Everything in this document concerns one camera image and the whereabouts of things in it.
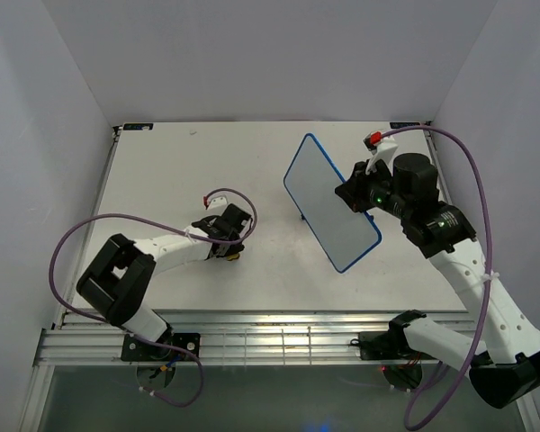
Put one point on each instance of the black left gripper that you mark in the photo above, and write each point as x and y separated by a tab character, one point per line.
236	247

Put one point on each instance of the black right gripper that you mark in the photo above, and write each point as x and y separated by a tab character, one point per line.
352	192

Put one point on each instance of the blue framed small whiteboard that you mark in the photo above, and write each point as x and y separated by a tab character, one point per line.
310	180

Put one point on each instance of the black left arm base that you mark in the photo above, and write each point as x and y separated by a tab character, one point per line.
170	348

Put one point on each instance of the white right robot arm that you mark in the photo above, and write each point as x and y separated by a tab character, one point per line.
506	362

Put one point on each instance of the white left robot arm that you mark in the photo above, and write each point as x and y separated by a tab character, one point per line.
116	281

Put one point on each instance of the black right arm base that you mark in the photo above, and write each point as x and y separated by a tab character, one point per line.
379	346

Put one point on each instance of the blue label sticker right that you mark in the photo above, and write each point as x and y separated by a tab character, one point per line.
394	125

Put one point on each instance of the blue label sticker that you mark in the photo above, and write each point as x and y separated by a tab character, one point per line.
394	125
137	126

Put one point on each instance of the blue label sticker left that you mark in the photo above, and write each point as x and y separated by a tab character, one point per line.
137	126

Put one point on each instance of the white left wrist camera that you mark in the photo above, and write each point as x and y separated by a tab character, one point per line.
215	203

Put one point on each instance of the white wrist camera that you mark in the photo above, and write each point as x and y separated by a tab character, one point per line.
215	203
381	149

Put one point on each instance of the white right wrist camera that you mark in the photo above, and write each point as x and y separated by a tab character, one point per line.
381	149

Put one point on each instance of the aluminium table frame rails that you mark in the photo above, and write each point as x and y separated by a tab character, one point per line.
228	338

